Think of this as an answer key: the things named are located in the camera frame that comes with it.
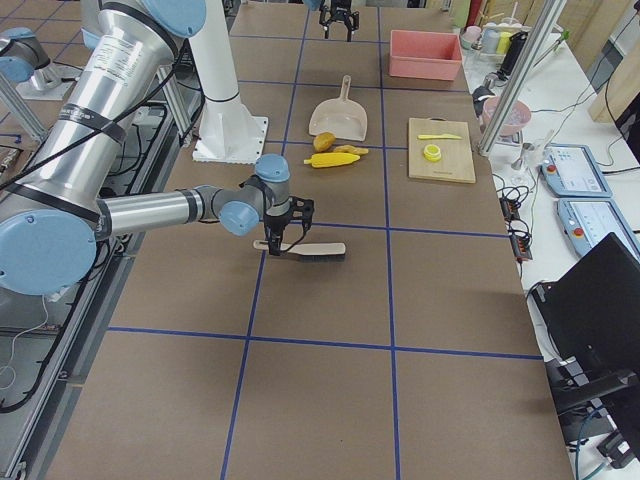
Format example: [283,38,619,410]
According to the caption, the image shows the lower blue teach pendant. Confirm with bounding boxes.
[556,198,639,259]

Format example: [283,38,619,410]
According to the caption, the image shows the pink bowl on scale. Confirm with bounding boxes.
[481,95,532,136]

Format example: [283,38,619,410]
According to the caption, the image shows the blue teach pendant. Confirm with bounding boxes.
[540,143,612,198]
[556,198,639,259]

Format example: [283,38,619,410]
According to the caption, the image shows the yellow toy knife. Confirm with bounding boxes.
[416,133,463,140]

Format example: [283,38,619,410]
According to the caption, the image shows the pink plastic bin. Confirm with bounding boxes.
[389,30,462,81]

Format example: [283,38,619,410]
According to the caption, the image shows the beige plastic dustpan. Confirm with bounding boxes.
[308,75,368,142]

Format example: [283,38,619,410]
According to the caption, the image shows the yellow toy lemon slice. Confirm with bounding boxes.
[423,144,442,162]

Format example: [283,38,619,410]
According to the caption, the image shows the yellow toy corn cob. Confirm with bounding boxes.
[303,152,361,169]

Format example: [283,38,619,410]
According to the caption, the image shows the upper blue teach pendant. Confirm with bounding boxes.
[540,143,612,198]

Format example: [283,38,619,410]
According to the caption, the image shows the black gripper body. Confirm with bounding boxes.
[264,196,315,235]
[319,0,359,26]

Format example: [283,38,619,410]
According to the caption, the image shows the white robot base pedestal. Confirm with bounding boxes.
[190,1,269,164]

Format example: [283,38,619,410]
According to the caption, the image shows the aluminium frame post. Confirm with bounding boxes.
[477,0,567,157]

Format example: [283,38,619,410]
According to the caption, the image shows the beige hand brush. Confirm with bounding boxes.
[253,240,346,262]

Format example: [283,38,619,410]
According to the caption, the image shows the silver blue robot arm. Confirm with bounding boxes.
[303,0,360,42]
[1,1,314,295]

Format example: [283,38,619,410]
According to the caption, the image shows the brown toy potato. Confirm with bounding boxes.
[313,132,336,153]

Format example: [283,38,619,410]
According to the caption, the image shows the wooden cutting board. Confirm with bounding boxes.
[408,118,476,184]

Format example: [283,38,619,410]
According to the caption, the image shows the orange toy fried chicken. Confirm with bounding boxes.
[333,145,369,156]

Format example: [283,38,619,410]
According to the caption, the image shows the black monitor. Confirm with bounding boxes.
[532,233,639,371]

